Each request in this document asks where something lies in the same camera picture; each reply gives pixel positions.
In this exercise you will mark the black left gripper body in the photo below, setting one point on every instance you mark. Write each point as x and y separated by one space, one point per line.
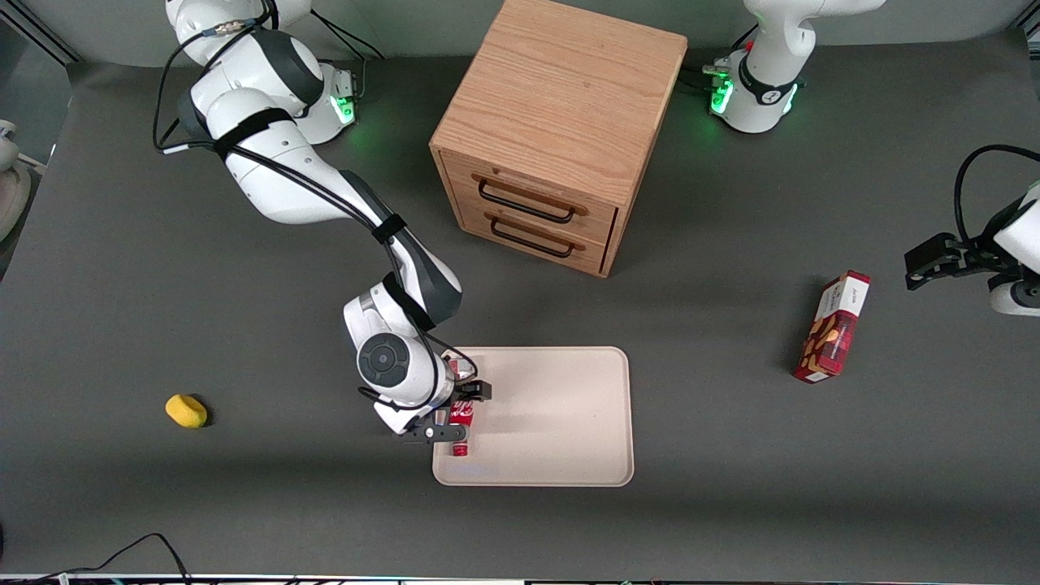
977 246

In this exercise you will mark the wooden drawer cabinet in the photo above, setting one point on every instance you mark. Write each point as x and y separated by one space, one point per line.
561 97

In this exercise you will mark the yellow sponge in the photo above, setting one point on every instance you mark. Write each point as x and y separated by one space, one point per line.
186 410

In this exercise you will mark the red snack box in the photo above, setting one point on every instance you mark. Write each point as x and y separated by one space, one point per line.
833 329

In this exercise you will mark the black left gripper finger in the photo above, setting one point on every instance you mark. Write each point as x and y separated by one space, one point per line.
934 250
916 281

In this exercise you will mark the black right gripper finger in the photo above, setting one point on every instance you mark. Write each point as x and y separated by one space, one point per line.
435 434
474 391

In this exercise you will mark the wooden drawer front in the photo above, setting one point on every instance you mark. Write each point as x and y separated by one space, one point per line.
528 244
536 195

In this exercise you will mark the red coke bottle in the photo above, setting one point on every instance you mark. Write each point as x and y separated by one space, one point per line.
462 414

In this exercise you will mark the beige plastic tray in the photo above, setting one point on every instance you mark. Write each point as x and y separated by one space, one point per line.
552 416

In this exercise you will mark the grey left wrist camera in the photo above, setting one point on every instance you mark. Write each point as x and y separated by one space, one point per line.
1016 296

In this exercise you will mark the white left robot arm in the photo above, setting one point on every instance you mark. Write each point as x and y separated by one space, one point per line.
764 81

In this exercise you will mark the pale round background object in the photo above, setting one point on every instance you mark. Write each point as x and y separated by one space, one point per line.
11 191

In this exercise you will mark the aluminium frame rail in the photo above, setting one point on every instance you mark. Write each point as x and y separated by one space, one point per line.
41 39

